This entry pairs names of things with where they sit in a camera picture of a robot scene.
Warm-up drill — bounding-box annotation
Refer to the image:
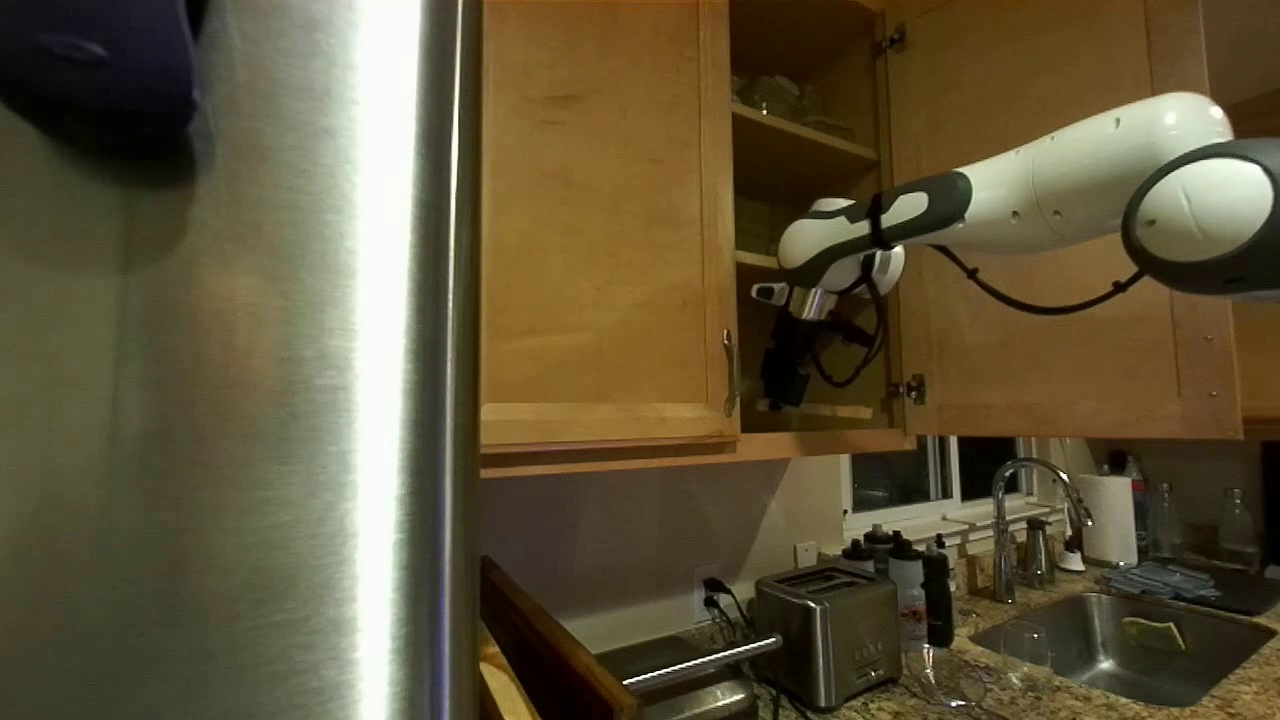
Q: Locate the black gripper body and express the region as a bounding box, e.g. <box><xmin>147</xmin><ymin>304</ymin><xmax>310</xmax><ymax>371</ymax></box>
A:
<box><xmin>760</xmin><ymin>309</ymin><xmax>822</xmax><ymax>389</ymax></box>

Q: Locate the wooden cabinet door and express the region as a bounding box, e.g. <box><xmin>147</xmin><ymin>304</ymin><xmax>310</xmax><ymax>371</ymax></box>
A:
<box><xmin>476</xmin><ymin>0</ymin><xmax>740</xmax><ymax>450</ymax></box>
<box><xmin>885</xmin><ymin>0</ymin><xmax>1248</xmax><ymax>443</ymax></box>

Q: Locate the white framed window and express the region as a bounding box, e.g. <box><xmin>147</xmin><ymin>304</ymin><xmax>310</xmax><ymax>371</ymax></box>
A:
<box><xmin>843</xmin><ymin>436</ymin><xmax>1081</xmax><ymax>541</ymax></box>

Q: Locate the black capped bottle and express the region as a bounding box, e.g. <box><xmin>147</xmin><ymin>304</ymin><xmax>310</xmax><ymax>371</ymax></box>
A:
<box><xmin>835</xmin><ymin>523</ymin><xmax>887</xmax><ymax>568</ymax></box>

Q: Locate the white bottle black cap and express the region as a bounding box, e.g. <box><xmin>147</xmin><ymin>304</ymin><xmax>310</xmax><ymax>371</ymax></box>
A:
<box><xmin>877</xmin><ymin>527</ymin><xmax>931</xmax><ymax>647</ymax></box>

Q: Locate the chrome kitchen faucet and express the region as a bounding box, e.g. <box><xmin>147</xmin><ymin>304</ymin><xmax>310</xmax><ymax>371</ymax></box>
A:
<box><xmin>982</xmin><ymin>450</ymin><xmax>1100</xmax><ymax>608</ymax></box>

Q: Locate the stainless steel toaster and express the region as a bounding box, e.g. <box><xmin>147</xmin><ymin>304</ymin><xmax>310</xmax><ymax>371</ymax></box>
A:
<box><xmin>749</xmin><ymin>565</ymin><xmax>905</xmax><ymax>717</ymax></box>

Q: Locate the clear glassware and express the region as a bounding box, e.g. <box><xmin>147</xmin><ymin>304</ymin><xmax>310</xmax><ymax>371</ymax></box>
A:
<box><xmin>734</xmin><ymin>68</ymin><xmax>808</xmax><ymax>120</ymax></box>

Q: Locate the black slim bottle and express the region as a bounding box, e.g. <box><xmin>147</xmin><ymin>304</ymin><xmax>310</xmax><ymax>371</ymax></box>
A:
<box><xmin>920</xmin><ymin>549</ymin><xmax>960</xmax><ymax>656</ymax></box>

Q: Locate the white paper towel roll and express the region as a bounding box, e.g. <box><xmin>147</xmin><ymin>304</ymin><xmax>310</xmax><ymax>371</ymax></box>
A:
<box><xmin>1070</xmin><ymin>468</ymin><xmax>1141</xmax><ymax>575</ymax></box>

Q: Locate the dark striped wooden cutting board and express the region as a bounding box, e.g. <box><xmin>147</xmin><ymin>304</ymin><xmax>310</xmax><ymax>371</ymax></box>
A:
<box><xmin>476</xmin><ymin>552</ymin><xmax>645</xmax><ymax>720</ymax></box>

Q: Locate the clear glass bottle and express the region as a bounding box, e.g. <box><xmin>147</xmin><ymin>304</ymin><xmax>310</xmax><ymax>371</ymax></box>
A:
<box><xmin>1215</xmin><ymin>483</ymin><xmax>1262</xmax><ymax>571</ymax></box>
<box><xmin>1145</xmin><ymin>476</ymin><xmax>1182</xmax><ymax>560</ymax></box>

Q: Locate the light wooden cutting board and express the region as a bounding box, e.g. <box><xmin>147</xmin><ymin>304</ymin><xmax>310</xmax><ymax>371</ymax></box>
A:
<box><xmin>476</xmin><ymin>623</ymin><xmax>539</xmax><ymax>720</ymax></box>

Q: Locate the blue dish cloth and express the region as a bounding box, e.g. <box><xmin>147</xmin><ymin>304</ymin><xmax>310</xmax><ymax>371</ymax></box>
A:
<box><xmin>1105</xmin><ymin>555</ymin><xmax>1224</xmax><ymax>608</ymax></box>

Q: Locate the stainless steel sink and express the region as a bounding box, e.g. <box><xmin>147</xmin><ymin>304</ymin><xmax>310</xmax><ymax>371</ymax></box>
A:
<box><xmin>966</xmin><ymin>588</ymin><xmax>1280</xmax><ymax>712</ymax></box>

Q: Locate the dark blue object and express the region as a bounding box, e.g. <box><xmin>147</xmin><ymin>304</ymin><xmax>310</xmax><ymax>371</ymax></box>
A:
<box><xmin>0</xmin><ymin>0</ymin><xmax>212</xmax><ymax>168</ymax></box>

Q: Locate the metal cabinet door handle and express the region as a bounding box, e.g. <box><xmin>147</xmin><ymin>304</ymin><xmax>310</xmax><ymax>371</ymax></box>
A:
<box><xmin>717</xmin><ymin>327</ymin><xmax>743</xmax><ymax>420</ymax></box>

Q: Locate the wooden wall cabinet frame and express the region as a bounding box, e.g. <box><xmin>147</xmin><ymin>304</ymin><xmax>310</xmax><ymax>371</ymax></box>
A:
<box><xmin>472</xmin><ymin>0</ymin><xmax>922</xmax><ymax>483</ymax></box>

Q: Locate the black power cord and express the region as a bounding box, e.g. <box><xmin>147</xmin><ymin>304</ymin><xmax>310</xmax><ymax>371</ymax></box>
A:
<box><xmin>694</xmin><ymin>579</ymin><xmax>769</xmax><ymax>672</ymax></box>

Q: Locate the wooden corner wall cabinet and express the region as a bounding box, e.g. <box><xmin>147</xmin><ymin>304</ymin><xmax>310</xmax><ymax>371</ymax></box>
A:
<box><xmin>1234</xmin><ymin>292</ymin><xmax>1280</xmax><ymax>436</ymax></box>

